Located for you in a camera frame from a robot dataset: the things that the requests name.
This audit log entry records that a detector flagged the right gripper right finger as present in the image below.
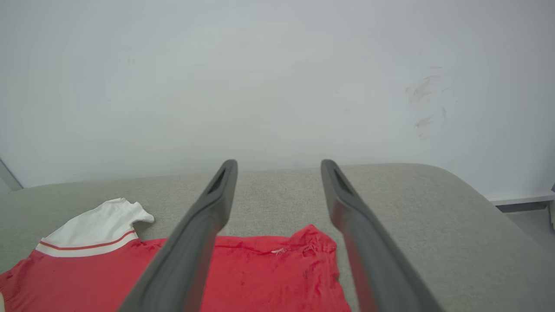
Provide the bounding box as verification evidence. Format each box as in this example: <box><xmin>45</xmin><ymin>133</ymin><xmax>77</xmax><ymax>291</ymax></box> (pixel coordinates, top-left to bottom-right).
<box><xmin>320</xmin><ymin>159</ymin><xmax>445</xmax><ymax>312</ymax></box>

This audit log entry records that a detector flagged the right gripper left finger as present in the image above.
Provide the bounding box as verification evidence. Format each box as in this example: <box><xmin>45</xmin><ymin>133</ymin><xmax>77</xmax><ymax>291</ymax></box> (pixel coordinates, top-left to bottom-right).
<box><xmin>117</xmin><ymin>159</ymin><xmax>238</xmax><ymax>312</ymax></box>

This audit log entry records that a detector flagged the red white basketball jersey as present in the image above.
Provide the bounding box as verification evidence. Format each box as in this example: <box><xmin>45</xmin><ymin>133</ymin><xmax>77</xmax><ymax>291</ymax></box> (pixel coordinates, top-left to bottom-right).
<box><xmin>0</xmin><ymin>198</ymin><xmax>352</xmax><ymax>312</ymax></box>

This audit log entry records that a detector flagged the white grey baseboard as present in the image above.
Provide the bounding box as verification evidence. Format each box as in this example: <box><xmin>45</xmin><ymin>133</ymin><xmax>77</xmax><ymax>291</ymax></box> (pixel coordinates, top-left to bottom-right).
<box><xmin>489</xmin><ymin>191</ymin><xmax>555</xmax><ymax>213</ymax></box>

